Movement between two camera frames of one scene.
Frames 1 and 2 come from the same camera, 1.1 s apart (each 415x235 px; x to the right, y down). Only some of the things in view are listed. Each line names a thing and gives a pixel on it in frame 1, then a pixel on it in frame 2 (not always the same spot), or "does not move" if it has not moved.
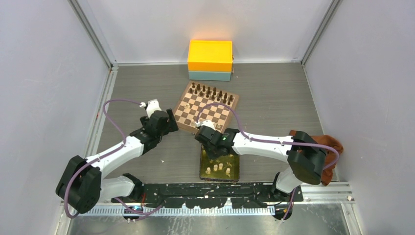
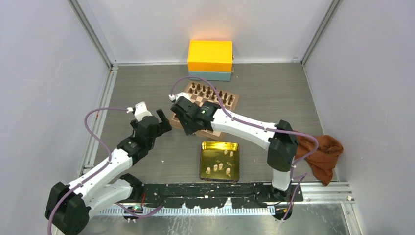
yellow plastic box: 210,56 does not move
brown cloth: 331,156 does not move
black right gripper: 213,155 → 189,130
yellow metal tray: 224,168 does not move
